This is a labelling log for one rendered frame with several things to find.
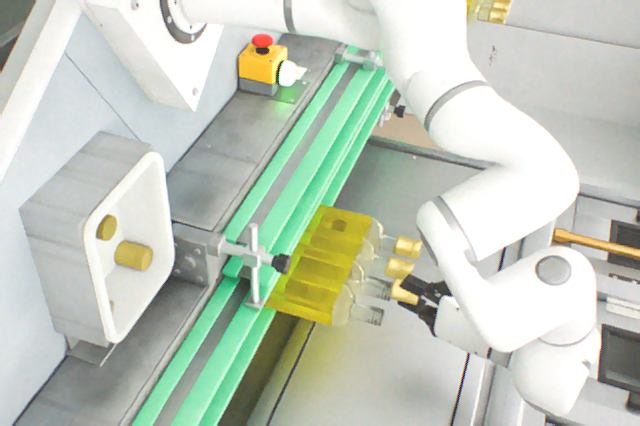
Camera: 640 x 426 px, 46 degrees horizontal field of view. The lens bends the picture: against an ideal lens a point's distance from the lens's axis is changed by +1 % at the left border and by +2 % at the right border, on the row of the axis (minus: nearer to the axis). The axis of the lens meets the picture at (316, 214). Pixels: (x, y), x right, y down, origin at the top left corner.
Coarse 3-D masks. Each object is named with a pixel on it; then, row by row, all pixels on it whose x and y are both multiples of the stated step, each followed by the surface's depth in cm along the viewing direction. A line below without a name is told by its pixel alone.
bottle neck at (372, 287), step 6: (366, 282) 124; (372, 282) 124; (378, 282) 124; (366, 288) 124; (372, 288) 124; (378, 288) 124; (384, 288) 124; (390, 288) 124; (366, 294) 125; (372, 294) 124; (378, 294) 124; (384, 294) 124; (384, 300) 124
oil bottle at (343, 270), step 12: (300, 252) 127; (312, 252) 127; (324, 252) 127; (300, 264) 125; (312, 264) 125; (324, 264) 125; (336, 264) 125; (348, 264) 125; (324, 276) 124; (336, 276) 123; (348, 276) 123; (360, 276) 124; (360, 288) 124
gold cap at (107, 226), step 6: (108, 216) 95; (114, 216) 95; (102, 222) 94; (108, 222) 94; (114, 222) 96; (102, 228) 94; (108, 228) 95; (114, 228) 96; (96, 234) 94; (102, 234) 94; (108, 234) 95; (102, 240) 95; (108, 240) 95
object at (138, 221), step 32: (160, 160) 98; (128, 192) 102; (160, 192) 101; (96, 224) 86; (128, 224) 107; (160, 224) 105; (96, 256) 88; (160, 256) 109; (96, 288) 91; (128, 288) 106; (128, 320) 102
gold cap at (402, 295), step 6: (396, 282) 122; (396, 288) 122; (390, 294) 122; (396, 294) 122; (402, 294) 122; (408, 294) 121; (414, 294) 121; (402, 300) 122; (408, 300) 122; (414, 300) 121
